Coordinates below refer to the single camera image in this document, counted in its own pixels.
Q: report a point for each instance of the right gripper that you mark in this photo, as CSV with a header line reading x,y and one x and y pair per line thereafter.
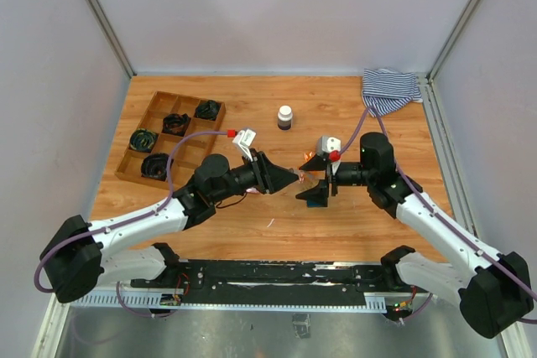
x,y
318,163

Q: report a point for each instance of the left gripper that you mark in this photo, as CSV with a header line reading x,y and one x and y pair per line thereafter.
x,y
269,177

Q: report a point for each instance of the clear glass pill bottle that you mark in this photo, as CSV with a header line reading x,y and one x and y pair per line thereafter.
x,y
308,180

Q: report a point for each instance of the orange pill box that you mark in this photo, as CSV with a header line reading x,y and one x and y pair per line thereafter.
x,y
308,156

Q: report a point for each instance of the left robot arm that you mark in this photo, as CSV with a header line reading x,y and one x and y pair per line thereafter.
x,y
82,255

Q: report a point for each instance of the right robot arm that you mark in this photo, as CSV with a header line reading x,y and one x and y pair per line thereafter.
x,y
491,290

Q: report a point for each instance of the teal pill box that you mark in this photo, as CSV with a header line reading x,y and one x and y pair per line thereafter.
x,y
313,204

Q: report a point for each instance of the pink pill organizer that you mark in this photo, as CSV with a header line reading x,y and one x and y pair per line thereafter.
x,y
253,191

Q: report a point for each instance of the white cap pill bottle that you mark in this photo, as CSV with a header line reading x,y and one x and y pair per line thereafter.
x,y
285,118

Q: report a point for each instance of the striped blue cloth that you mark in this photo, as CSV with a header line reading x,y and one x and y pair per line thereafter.
x,y
385,91

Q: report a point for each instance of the wooden compartment tray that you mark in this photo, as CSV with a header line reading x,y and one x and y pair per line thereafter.
x,y
174,128

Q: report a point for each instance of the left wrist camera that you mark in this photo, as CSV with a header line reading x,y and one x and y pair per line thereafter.
x,y
243,142

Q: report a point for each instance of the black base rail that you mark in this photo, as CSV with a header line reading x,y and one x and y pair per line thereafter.
x,y
273,282

